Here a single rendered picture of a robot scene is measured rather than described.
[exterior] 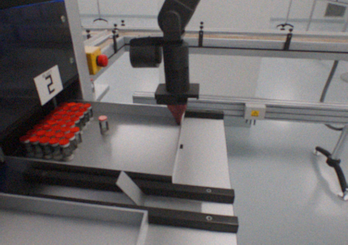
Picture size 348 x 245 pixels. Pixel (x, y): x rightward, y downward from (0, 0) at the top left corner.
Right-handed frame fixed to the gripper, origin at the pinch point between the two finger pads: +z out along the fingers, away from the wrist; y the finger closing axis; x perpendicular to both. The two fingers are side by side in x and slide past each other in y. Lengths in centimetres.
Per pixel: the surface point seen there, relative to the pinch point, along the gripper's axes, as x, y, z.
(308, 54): -83, -61, 8
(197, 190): 21.5, -5.4, 0.7
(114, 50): -63, 39, -2
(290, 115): -85, -59, 47
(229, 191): 21.2, -10.9, 1.1
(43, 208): 28.5, 19.6, -0.4
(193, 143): 5.4, -3.9, 2.7
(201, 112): -6.3, -5.5, 1.0
